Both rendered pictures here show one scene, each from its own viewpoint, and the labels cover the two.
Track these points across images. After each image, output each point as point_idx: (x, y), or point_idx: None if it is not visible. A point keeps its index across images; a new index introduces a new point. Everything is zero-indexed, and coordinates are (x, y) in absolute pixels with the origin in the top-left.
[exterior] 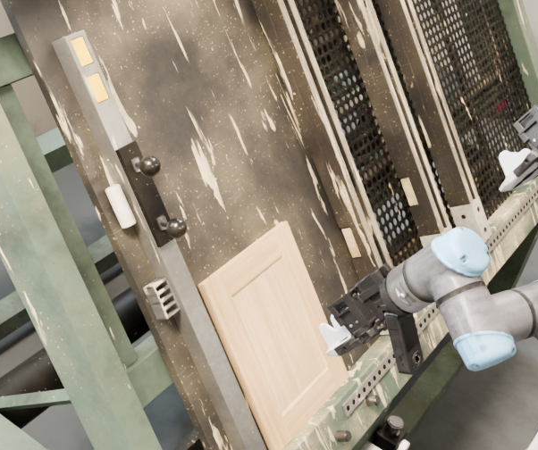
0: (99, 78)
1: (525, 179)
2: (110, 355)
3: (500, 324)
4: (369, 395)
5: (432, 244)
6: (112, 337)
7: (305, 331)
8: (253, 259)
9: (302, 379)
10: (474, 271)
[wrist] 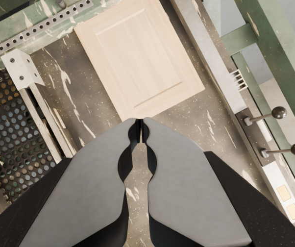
0: (282, 198)
1: (127, 147)
2: (288, 48)
3: None
4: (60, 9)
5: None
6: (247, 66)
7: (115, 59)
8: (161, 104)
9: (121, 29)
10: None
